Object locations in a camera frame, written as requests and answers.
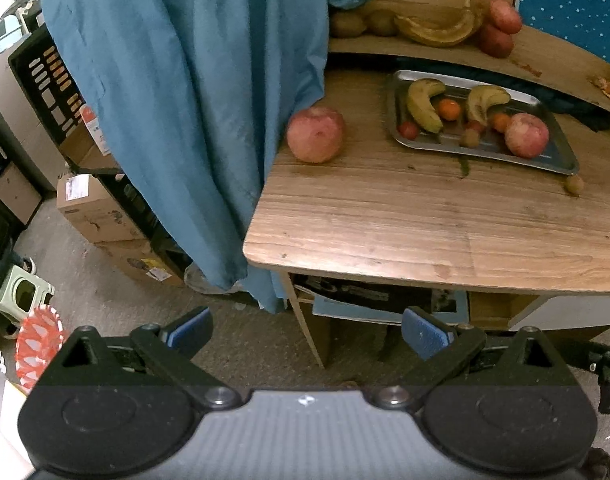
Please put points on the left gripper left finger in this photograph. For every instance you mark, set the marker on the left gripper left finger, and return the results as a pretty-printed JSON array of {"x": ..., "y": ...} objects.
[{"x": 148, "y": 368}]

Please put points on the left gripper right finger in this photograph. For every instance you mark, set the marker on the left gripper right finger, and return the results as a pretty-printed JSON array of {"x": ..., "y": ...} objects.
[{"x": 460, "y": 356}]

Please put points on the small red cherry tomato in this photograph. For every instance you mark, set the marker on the small red cherry tomato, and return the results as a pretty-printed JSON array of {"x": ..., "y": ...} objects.
[{"x": 408, "y": 130}]

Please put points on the large red apple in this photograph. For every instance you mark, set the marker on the large red apple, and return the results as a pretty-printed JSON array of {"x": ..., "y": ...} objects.
[{"x": 526, "y": 136}]

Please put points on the yellow banana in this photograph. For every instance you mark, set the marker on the yellow banana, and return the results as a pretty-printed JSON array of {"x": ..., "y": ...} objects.
[
  {"x": 481, "y": 98},
  {"x": 420, "y": 107}
]

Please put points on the red white patterned object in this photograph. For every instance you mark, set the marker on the red white patterned object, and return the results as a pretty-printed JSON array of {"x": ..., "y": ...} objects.
[{"x": 41, "y": 336}]

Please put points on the green plastic stool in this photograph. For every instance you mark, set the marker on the green plastic stool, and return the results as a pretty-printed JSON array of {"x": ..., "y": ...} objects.
[{"x": 20, "y": 292}]

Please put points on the cardboard box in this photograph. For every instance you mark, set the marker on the cardboard box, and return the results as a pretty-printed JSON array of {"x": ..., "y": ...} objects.
[{"x": 93, "y": 211}]

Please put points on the brown longan fruit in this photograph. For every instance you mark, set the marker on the brown longan fruit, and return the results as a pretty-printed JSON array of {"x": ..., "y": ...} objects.
[{"x": 470, "y": 138}]

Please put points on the orange tangerine near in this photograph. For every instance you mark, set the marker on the orange tangerine near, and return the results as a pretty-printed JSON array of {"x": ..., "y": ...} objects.
[{"x": 499, "y": 122}]

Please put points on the orange tangerine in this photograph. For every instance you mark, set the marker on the orange tangerine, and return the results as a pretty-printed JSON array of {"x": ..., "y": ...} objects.
[
  {"x": 449, "y": 110},
  {"x": 499, "y": 122}
]

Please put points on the steel tray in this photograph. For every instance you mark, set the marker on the steel tray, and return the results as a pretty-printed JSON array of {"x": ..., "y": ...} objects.
[{"x": 558, "y": 157}]

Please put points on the orange tangerine far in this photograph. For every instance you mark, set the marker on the orange tangerine far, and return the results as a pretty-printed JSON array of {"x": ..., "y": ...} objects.
[{"x": 449, "y": 110}]

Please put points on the red apple at table edge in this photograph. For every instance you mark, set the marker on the red apple at table edge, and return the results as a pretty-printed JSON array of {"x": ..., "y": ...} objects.
[{"x": 316, "y": 135}]

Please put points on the blue cloth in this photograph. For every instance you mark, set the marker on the blue cloth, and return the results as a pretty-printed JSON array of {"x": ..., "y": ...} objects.
[{"x": 193, "y": 97}]

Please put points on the wooden curved shelf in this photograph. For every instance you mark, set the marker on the wooden curved shelf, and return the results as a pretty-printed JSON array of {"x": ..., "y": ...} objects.
[{"x": 537, "y": 57}]

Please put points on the black plastic crate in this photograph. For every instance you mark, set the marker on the black plastic crate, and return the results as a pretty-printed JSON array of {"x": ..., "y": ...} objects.
[{"x": 56, "y": 100}]

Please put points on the red apple on shelf lower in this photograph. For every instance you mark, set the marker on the red apple on shelf lower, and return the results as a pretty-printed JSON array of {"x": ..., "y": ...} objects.
[{"x": 494, "y": 42}]

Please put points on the red apple on shelf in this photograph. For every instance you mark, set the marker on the red apple on shelf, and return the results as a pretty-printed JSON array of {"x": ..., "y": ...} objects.
[
  {"x": 494, "y": 42},
  {"x": 504, "y": 17}
]

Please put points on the overripe banana bunch on shelf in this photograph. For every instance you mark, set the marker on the overripe banana bunch on shelf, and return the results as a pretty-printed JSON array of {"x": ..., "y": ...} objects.
[{"x": 431, "y": 34}]

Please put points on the red apple on shelf upper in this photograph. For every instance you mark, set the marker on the red apple on shelf upper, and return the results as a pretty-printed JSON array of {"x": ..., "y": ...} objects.
[{"x": 504, "y": 17}]

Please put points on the brown kiwi on shelf right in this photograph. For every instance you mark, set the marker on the brown kiwi on shelf right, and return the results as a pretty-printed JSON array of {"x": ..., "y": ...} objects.
[{"x": 381, "y": 22}]

